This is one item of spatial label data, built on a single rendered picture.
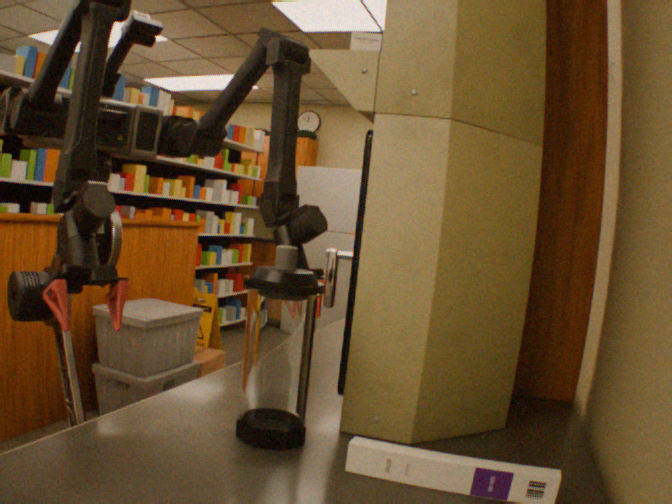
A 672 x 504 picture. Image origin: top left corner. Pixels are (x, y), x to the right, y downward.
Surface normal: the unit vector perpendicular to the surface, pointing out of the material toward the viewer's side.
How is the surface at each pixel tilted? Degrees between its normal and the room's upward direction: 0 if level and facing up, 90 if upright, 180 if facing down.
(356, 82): 90
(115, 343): 96
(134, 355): 96
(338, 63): 90
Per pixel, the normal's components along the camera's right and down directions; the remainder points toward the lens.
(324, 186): -0.30, 0.02
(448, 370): 0.45, 0.10
